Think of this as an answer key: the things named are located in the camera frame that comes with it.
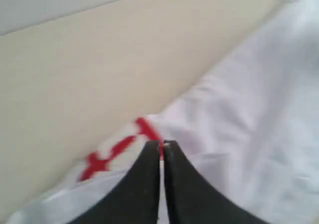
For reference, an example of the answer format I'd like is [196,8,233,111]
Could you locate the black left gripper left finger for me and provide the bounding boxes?
[70,140,160,224]

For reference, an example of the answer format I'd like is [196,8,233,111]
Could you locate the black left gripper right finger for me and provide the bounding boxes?
[163,140,264,224]

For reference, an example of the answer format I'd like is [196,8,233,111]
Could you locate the white t-shirt red lettering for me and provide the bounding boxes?
[4,0,319,224]

